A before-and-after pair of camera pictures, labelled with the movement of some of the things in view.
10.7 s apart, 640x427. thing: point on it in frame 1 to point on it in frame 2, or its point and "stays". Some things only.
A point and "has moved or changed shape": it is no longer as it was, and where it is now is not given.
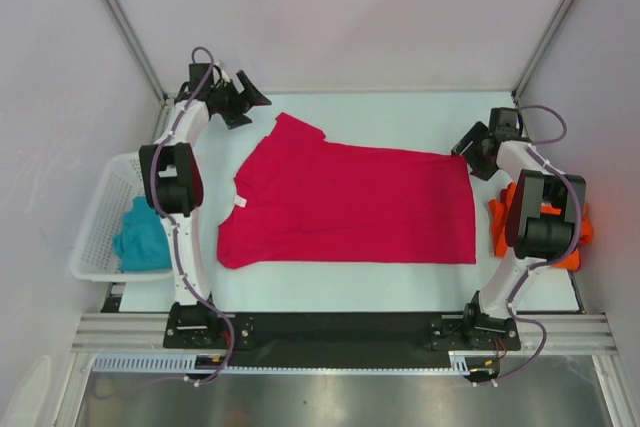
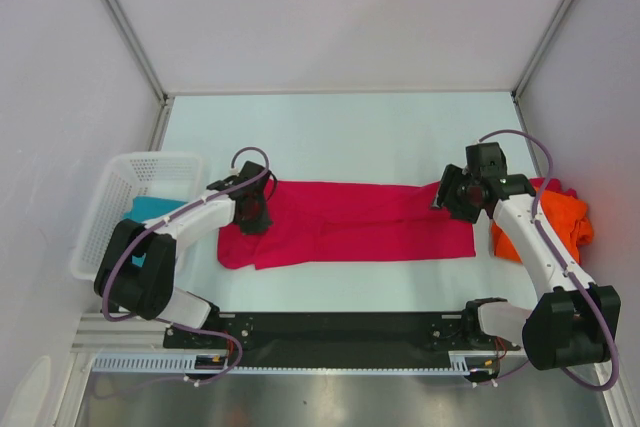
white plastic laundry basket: (119, 182) stays
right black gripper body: (478, 152) to (456, 193)
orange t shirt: (498, 213) stays
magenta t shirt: (296, 199) has moved or changed shape
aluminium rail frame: (146, 332) stays
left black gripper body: (229, 100) to (258, 219)
